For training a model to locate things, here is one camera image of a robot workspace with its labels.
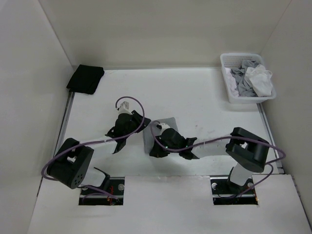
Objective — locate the white plastic basket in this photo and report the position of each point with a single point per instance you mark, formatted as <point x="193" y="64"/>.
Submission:
<point x="234" y="60"/>

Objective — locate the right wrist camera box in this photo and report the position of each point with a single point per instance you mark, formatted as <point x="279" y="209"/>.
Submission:
<point x="162" y="127"/>

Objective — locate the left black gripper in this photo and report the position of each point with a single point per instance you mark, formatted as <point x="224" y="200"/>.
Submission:
<point x="137" y="118"/>

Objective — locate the white tank top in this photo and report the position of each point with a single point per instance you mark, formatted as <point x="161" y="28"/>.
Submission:
<point x="231" y="82"/>

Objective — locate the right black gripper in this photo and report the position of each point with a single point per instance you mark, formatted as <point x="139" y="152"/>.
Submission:
<point x="157" y="151"/>

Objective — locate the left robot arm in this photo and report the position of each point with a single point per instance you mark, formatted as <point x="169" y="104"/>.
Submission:
<point x="71" y="164"/>

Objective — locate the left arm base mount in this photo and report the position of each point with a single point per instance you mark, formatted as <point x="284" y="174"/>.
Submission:
<point x="110" y="193"/>

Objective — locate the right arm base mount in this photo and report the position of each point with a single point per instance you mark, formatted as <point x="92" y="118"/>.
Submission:
<point x="226" y="193"/>

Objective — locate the folded black tank top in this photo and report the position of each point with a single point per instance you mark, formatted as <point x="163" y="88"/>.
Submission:
<point x="85" y="79"/>

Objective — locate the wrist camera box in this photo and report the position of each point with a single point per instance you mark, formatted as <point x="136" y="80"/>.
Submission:
<point x="124" y="108"/>
<point x="162" y="127"/>

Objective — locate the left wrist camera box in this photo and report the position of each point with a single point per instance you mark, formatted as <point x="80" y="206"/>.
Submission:
<point x="124" y="108"/>

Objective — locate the grey tank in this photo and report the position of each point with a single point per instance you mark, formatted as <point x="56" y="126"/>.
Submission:
<point x="242" y="86"/>
<point x="147" y="135"/>

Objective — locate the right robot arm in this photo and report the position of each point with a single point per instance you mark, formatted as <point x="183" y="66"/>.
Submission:
<point x="247" y="149"/>

